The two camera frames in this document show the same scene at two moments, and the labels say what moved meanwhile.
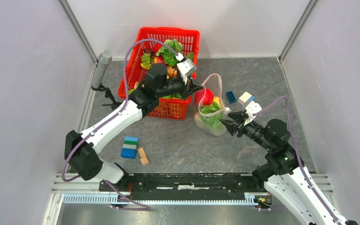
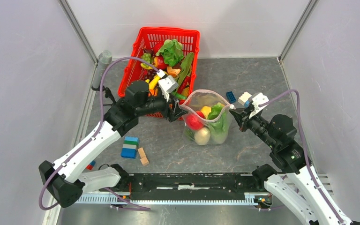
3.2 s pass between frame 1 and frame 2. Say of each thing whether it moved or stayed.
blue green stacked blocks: stayed
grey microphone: stayed
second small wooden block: stayed
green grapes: stayed
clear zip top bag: moved
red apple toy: moved
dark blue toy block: stayed
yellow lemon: moved
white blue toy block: stayed
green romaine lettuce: moved
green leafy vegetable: stayed
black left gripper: moved
